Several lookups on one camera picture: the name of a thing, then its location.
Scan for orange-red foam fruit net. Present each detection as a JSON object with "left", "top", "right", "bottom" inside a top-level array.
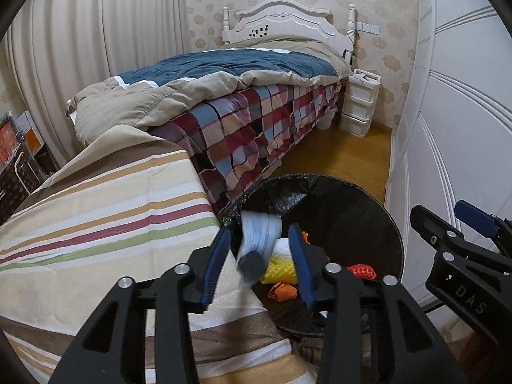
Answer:
[{"left": 347, "top": 264, "right": 377, "bottom": 281}]

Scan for yellow foam fruit net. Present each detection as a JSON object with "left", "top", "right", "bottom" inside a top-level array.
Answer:
[{"left": 260, "top": 258, "right": 298, "bottom": 285}]

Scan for grey white black pouch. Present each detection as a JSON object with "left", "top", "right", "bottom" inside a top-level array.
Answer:
[{"left": 237, "top": 211, "right": 282, "bottom": 287}]

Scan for orange snack wrapper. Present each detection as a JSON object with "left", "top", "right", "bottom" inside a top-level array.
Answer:
[{"left": 301, "top": 231, "right": 311, "bottom": 244}]

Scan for black trash bin bag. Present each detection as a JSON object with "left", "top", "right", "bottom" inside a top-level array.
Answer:
[{"left": 221, "top": 173, "right": 405, "bottom": 339}]

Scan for white wardrobe door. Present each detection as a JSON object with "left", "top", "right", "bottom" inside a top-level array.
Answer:
[{"left": 385, "top": 0, "right": 511, "bottom": 306}]

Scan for striped bed sheet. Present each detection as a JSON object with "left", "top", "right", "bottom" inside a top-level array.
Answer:
[{"left": 1, "top": 125, "right": 317, "bottom": 383}]

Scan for white plastic drawer unit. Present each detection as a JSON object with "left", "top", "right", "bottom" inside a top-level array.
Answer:
[{"left": 339, "top": 68, "right": 381, "bottom": 137}]

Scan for dark patterned storage box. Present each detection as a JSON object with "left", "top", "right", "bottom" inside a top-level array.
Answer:
[{"left": 1, "top": 144, "right": 56, "bottom": 224}]

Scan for cardboard box orange print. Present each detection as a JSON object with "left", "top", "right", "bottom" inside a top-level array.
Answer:
[{"left": 0, "top": 121, "right": 18, "bottom": 166}]

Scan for plaid bed cover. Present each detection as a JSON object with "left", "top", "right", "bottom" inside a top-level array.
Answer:
[{"left": 148, "top": 82, "right": 343, "bottom": 213}]

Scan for white orange small box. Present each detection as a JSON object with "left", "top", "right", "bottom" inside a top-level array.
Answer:
[{"left": 16, "top": 110, "right": 44, "bottom": 154}]

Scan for blue beige duvet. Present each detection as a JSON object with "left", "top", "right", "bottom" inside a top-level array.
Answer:
[{"left": 66, "top": 34, "right": 351, "bottom": 146}]

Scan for white wooden headboard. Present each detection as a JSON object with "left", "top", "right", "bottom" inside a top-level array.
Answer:
[{"left": 221, "top": 0, "right": 357, "bottom": 61}]

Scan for cream curtain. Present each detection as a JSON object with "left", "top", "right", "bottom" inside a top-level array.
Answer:
[{"left": 4, "top": 0, "right": 190, "bottom": 166}]

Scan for white wall sockets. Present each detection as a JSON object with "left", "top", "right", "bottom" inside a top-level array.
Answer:
[{"left": 356, "top": 21, "right": 380, "bottom": 36}]

